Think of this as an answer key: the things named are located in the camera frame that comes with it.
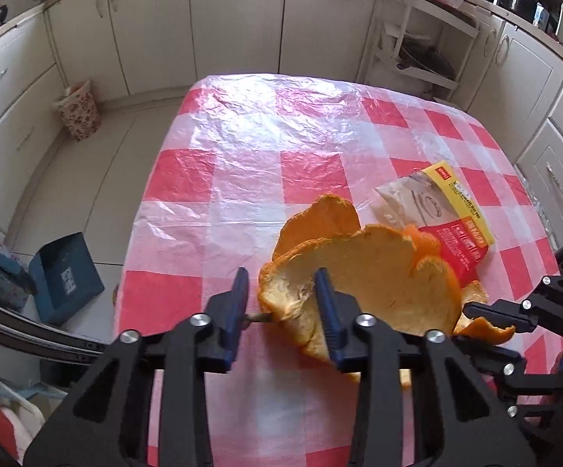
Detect floral waste basket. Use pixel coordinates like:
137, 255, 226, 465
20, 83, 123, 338
53, 80, 101, 141

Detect white kitchen cabinets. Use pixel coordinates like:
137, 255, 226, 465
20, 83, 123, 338
0, 0, 395, 234

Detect white drawer cabinet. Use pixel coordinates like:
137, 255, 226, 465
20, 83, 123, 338
452, 1, 563, 248

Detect red white checkered tablecloth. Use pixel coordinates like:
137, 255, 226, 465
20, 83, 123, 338
117, 75, 558, 466

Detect large orange peel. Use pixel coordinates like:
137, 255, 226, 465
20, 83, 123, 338
257, 194, 516, 363

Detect blue dustpan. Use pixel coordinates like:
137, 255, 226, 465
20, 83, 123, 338
28, 232, 105, 327

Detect white shelf rack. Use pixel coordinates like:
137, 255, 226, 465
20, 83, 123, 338
356, 0, 481, 102

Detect black wok on rack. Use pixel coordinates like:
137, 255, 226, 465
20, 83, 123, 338
400, 38, 455, 80

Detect yellow red snack wrapper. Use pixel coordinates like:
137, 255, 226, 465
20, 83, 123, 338
373, 162, 495, 287

